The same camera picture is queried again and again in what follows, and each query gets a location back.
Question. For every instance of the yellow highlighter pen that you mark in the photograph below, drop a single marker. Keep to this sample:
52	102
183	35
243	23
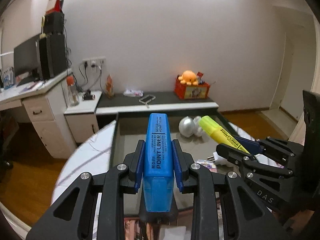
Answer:
219	134

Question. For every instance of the red storage crate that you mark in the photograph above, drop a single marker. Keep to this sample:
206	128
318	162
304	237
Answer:
185	92

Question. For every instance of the orange octopus plush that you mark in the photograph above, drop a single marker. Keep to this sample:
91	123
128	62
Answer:
188	78

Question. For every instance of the pink box with black rim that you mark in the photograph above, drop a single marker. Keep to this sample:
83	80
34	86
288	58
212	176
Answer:
157	165

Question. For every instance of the white desk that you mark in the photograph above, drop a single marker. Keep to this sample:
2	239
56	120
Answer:
45	104

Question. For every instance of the black remote control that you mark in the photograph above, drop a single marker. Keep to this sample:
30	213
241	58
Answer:
158	217

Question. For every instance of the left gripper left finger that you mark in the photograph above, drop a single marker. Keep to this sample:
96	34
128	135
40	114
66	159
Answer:
72	215

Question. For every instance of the silver ball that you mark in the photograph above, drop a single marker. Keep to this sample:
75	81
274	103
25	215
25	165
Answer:
186	127

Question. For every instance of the smartphone clear case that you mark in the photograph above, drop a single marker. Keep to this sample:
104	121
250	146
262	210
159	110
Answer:
147	99

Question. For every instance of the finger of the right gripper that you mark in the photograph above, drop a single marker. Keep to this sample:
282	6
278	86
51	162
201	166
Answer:
244	160
278	150

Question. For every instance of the round bed striped sheet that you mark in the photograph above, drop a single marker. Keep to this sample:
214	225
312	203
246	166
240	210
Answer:
94	156

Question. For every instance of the black computer monitor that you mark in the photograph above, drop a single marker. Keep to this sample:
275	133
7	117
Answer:
26	59

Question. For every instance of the white tissue packet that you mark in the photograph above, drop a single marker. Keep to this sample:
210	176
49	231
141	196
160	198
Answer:
133	93

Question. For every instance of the black headboard shelf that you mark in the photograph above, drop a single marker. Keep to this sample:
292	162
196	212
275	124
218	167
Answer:
162	102

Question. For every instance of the orange snack bag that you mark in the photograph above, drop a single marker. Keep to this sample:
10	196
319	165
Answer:
109	86

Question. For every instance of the plastic bottle orange cap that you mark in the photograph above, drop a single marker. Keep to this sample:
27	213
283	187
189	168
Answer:
73	95

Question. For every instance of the white charger box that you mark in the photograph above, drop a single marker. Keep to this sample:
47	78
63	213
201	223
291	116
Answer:
218	160

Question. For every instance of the black computer tower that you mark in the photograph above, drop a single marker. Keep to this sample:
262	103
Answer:
52	56

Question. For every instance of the black speaker box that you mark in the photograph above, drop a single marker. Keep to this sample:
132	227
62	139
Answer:
54	23

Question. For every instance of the white bedside cabinet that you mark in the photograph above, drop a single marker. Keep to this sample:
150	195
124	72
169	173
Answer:
81	119

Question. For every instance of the wall power strip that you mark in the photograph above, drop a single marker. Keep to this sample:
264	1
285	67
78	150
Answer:
95	61

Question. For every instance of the blue highlighter pen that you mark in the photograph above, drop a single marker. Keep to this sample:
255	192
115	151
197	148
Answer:
158	174

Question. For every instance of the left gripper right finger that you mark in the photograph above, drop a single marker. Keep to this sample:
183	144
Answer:
244	215

